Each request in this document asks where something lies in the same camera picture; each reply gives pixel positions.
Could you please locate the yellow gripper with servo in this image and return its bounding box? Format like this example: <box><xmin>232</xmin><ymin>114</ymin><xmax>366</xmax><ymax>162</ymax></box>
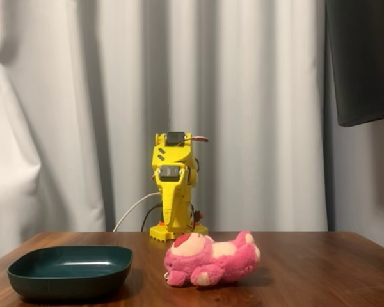
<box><xmin>156</xmin><ymin>162</ymin><xmax>198</xmax><ymax>232</ymax></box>

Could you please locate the pink plush strawberry bear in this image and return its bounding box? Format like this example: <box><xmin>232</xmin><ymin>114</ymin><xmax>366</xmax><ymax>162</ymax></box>
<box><xmin>164</xmin><ymin>230</ymin><xmax>262</xmax><ymax>287</ymax></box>

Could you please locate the dark green plastic bin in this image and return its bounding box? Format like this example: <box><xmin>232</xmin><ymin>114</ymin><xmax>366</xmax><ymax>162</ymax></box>
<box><xmin>6</xmin><ymin>245</ymin><xmax>134</xmax><ymax>301</ymax></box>

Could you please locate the white curtain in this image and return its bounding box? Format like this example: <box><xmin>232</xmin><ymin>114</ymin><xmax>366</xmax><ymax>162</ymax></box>
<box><xmin>0</xmin><ymin>0</ymin><xmax>337</xmax><ymax>266</ymax></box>

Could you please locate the black cable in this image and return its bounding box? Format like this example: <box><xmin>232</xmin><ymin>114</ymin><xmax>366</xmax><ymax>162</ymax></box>
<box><xmin>140</xmin><ymin>204</ymin><xmax>163</xmax><ymax>233</ymax></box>

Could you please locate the white cable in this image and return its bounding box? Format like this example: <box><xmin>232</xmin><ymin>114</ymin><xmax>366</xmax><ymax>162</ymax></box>
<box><xmin>112</xmin><ymin>192</ymin><xmax>163</xmax><ymax>233</ymax></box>

